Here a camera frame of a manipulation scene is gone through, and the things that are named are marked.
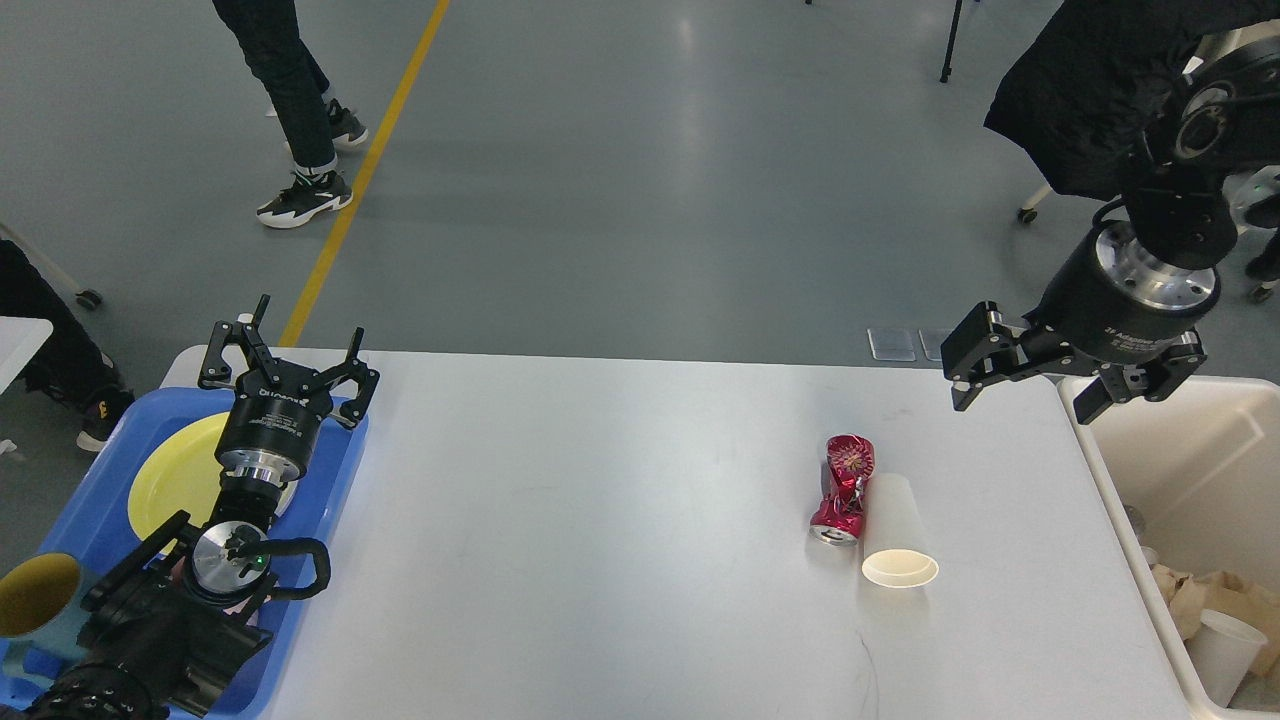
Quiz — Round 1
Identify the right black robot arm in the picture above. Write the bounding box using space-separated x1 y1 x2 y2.
941 36 1277 424

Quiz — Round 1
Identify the brown paper bag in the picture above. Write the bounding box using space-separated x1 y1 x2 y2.
1194 571 1279 691

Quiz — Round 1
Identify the grey office chair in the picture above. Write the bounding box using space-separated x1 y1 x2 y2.
1 223 104 311

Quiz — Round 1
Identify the floor plate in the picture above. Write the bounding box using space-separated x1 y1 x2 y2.
918 328 951 363
867 327 916 363

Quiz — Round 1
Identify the red snack wrapper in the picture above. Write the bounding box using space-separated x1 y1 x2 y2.
810 434 876 547

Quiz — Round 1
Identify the brown paper ball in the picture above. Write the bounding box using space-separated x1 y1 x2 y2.
1149 562 1213 641

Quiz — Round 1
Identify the person in black clothes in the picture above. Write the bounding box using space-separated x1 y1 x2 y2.
1 240 134 454

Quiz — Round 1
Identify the black jacket on chair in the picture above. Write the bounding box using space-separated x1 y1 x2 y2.
984 1 1279 201

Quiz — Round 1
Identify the teal mug yellow inside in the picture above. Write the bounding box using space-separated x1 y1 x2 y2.
1 552 100 688

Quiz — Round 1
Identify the left floor plate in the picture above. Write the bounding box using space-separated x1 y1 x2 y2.
867 327 916 363

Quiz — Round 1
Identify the pale green plate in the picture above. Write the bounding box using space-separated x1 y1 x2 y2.
273 475 300 519

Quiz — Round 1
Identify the white office chair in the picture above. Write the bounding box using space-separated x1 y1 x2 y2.
1018 20 1280 304

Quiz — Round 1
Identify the white paper cup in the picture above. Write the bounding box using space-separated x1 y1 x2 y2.
1185 609 1268 707
861 473 940 589

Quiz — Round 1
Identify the white side table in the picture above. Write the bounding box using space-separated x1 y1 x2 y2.
0 316 52 393

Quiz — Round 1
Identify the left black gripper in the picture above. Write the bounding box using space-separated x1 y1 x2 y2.
197 295 381 489

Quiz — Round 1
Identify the yellow plastic plate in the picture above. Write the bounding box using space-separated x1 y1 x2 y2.
127 411 229 539

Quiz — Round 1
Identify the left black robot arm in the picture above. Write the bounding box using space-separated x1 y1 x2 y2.
3 299 380 719

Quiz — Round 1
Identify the black stand leg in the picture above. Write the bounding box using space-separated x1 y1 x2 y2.
938 0 965 85

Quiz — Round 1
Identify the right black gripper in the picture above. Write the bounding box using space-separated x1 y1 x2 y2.
940 220 1221 425

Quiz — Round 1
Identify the white plastic bin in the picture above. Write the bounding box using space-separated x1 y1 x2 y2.
1074 377 1279 719

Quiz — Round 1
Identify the right floor plate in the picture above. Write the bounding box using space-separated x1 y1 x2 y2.
918 328 951 363

